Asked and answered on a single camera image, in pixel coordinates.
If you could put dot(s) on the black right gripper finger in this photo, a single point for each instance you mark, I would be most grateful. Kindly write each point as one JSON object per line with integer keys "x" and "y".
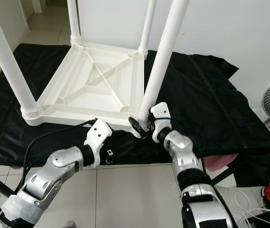
{"x": 137, "y": 126}

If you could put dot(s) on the white plastic children table top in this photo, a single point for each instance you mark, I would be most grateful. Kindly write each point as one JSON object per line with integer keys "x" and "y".
{"x": 92, "y": 95}

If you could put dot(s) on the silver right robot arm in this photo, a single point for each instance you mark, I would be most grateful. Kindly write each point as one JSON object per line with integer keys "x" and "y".
{"x": 187, "y": 161}

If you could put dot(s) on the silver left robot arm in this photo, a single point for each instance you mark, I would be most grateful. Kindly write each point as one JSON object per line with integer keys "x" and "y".
{"x": 44, "y": 180}

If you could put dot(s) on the black table cloth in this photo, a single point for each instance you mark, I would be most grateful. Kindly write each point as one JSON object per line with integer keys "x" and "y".
{"x": 216, "y": 104}

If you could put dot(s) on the grey left robot foot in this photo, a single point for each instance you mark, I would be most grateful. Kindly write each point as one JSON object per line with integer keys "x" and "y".
{"x": 71, "y": 224}

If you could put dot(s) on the pink cloth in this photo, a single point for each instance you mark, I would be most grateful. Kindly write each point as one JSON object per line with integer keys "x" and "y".
{"x": 220, "y": 162}

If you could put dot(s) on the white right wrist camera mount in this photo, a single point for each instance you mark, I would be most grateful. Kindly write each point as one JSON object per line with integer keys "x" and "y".
{"x": 161, "y": 118}

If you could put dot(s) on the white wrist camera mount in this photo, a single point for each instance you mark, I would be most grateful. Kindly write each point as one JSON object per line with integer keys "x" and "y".
{"x": 99, "y": 137}
{"x": 161, "y": 118}

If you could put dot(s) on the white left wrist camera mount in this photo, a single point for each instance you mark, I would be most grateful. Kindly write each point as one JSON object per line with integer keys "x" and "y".
{"x": 99, "y": 137}

